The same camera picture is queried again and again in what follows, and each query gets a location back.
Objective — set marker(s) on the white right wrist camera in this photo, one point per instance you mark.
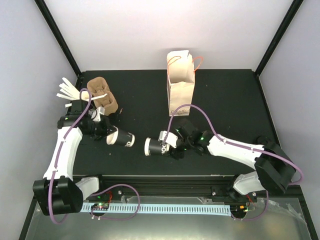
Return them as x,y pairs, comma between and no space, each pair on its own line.
168,138

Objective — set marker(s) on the black aluminium front rail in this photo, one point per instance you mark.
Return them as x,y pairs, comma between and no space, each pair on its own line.
174,186

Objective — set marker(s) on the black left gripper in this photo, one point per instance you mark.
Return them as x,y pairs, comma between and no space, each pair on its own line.
106,127

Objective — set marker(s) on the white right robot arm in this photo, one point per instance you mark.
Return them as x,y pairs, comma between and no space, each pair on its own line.
272,168

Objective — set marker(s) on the light blue slotted cable duct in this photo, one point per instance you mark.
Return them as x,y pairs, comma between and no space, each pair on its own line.
178,209

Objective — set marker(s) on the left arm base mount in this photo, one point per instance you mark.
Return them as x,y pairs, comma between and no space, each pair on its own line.
105,195

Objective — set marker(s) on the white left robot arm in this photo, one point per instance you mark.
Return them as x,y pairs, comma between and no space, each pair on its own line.
57,193

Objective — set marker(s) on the black frame post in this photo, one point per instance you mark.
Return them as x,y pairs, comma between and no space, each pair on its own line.
281,30
48,17

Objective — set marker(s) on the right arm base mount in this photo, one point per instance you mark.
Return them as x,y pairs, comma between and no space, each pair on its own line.
226,194

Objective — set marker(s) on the black paper coffee cup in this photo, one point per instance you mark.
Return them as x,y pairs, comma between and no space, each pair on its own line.
121,138
154,147

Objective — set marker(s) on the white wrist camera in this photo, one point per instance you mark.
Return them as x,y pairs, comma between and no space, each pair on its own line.
97,113
168,138

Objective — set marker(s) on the cream bear-print paper bag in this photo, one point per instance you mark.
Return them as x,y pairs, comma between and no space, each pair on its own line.
181,80

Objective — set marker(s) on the left black frame post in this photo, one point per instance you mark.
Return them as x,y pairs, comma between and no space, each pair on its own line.
48,17

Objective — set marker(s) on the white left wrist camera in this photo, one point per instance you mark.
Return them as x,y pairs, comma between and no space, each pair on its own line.
97,113

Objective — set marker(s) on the white plastic stirrers bundle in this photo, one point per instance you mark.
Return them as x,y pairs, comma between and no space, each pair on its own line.
69,92

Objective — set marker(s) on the right black frame post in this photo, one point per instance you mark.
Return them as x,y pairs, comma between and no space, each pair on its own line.
281,30

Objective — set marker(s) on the stacked brown pulp cup carriers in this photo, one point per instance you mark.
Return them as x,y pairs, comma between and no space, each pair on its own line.
98,87

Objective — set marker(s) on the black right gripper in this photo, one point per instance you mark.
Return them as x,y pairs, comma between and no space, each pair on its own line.
176,154

